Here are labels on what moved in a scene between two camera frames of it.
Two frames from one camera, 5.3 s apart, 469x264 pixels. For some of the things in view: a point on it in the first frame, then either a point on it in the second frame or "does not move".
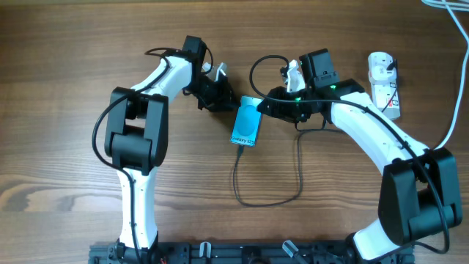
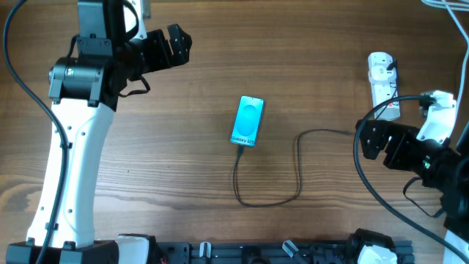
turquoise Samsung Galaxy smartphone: x=248 y=122 does not move
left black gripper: x=220 y=98 to x=180 y=53
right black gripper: x=280 y=109 to x=402 y=136
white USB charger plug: x=380 y=72 does not move
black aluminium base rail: x=209 y=252 does not move
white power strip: x=382 y=75 does not move
